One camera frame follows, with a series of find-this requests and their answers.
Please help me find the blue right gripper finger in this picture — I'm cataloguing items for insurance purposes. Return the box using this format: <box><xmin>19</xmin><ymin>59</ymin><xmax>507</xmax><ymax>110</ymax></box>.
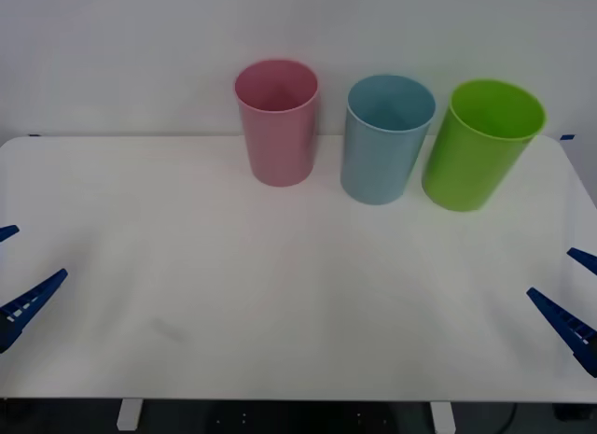
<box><xmin>526</xmin><ymin>287</ymin><xmax>597</xmax><ymax>378</ymax></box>
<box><xmin>566</xmin><ymin>247</ymin><xmax>597</xmax><ymax>273</ymax></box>

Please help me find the green plastic waste bin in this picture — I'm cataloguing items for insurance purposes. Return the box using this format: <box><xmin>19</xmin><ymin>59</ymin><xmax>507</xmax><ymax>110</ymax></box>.
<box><xmin>420</xmin><ymin>77</ymin><xmax>548</xmax><ymax>214</ymax></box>

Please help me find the white table leg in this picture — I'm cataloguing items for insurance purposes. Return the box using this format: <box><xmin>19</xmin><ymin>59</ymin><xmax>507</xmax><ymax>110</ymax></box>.
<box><xmin>116</xmin><ymin>399</ymin><xmax>143</xmax><ymax>431</ymax></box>
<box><xmin>429</xmin><ymin>401</ymin><xmax>456</xmax><ymax>434</ymax></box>

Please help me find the pale blue plastic waste bin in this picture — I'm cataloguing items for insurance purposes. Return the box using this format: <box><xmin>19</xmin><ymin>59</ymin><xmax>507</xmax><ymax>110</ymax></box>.
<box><xmin>339</xmin><ymin>74</ymin><xmax>437</xmax><ymax>207</ymax></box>

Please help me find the pink plastic waste bin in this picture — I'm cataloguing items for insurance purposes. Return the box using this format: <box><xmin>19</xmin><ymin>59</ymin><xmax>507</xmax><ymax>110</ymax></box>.
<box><xmin>233</xmin><ymin>58</ymin><xmax>321</xmax><ymax>189</ymax></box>

